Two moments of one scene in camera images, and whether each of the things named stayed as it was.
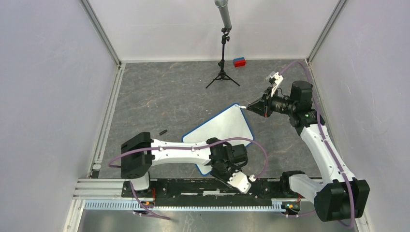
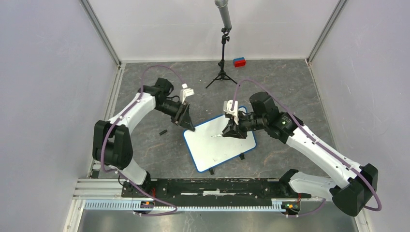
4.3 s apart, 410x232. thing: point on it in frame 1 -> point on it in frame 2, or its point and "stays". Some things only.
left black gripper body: x=223 y=173 -> x=176 y=119
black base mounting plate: x=210 y=191 stays
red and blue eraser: x=240 y=62 stays
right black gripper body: x=271 y=104 -> x=247 y=123
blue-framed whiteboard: x=230 y=125 stays
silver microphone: x=223 y=7 stays
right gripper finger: x=258 y=106 -> x=229 y=131
